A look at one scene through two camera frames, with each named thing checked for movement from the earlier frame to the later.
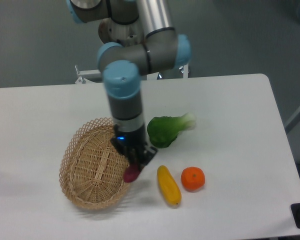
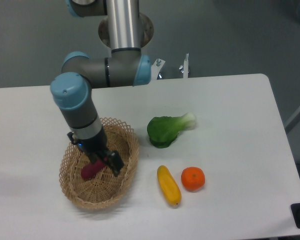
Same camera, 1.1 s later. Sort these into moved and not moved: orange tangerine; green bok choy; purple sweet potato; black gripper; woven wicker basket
Moved: purple sweet potato; black gripper
Not moved: green bok choy; woven wicker basket; orange tangerine
